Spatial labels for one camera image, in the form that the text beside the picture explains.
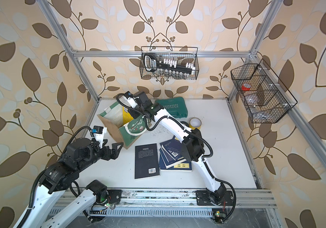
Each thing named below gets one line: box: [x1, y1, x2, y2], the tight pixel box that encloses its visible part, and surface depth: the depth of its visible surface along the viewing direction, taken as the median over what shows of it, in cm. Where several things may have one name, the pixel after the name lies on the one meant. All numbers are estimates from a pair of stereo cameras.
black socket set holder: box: [143, 53, 195, 76], surface depth 86 cm
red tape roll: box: [241, 83, 252, 91], surface depth 84 cm
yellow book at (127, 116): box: [122, 106, 135, 126], surface depth 96 cm
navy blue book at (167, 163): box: [159, 148, 187, 170], surface depth 83 cm
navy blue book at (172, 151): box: [159, 135, 187, 166], surface depth 86 cm
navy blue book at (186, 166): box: [159, 154, 193, 172], surface depth 84 cm
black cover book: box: [134, 143, 160, 180], surface depth 88 cm
